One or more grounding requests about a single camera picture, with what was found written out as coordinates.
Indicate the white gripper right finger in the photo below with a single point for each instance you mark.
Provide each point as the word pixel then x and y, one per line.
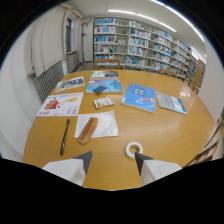
pixel 156 168

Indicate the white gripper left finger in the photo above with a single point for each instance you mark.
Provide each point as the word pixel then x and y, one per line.
pixel 68 168

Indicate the black toothbrush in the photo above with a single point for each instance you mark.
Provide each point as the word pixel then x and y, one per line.
pixel 64 137

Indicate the white tape roll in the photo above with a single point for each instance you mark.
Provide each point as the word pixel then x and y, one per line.
pixel 134 149

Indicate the wooden comb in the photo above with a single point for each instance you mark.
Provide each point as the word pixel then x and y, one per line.
pixel 88 130

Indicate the wooden chair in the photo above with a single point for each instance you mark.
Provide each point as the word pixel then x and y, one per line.
pixel 107 64
pixel 215 131
pixel 203 155
pixel 194 83
pixel 168 73

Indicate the clear plastic bag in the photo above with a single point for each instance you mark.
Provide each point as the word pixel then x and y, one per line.
pixel 101 125

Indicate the colourful cartoon leaflet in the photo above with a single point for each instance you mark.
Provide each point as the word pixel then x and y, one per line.
pixel 60 104

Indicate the grey blue booklet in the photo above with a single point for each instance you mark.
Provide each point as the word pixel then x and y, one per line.
pixel 171 102

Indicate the large blue book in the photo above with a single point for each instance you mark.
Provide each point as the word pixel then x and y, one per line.
pixel 139 97

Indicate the small snack packet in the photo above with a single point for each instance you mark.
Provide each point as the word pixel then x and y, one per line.
pixel 103 102

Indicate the grey photo magazine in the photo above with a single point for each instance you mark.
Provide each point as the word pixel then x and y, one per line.
pixel 70 84

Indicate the small dark blue case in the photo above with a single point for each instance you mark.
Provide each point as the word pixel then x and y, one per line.
pixel 99 89

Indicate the blue pink book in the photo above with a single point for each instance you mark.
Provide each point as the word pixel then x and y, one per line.
pixel 110 86

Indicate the dark cover book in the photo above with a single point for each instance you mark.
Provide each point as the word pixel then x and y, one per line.
pixel 104 75

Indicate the library bookshelf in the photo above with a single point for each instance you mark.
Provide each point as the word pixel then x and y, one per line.
pixel 146 46

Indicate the white curtain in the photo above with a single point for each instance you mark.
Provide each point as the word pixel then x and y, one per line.
pixel 49 39

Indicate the wall radiator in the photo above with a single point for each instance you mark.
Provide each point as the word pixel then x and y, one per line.
pixel 49 81

